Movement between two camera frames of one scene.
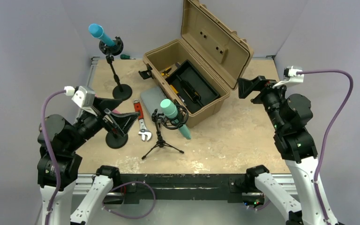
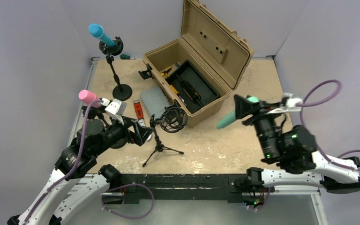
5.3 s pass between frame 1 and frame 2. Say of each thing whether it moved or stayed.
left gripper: moved
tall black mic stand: stayed
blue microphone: stayed
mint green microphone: moved
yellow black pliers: stayed
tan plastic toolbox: stayed
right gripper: moved
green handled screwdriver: stayed
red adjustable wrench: stayed
